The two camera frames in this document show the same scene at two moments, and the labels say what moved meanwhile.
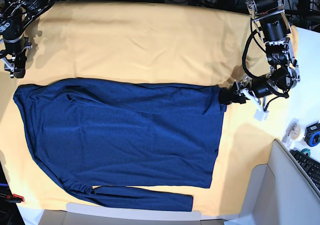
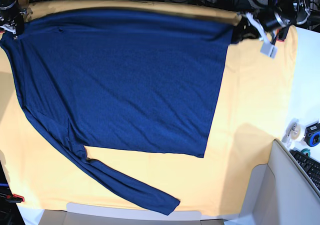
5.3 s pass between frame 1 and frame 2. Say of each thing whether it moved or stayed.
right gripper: moved
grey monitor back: stayed
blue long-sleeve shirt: moved
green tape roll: stayed
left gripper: moved
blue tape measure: stayed
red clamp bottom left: stayed
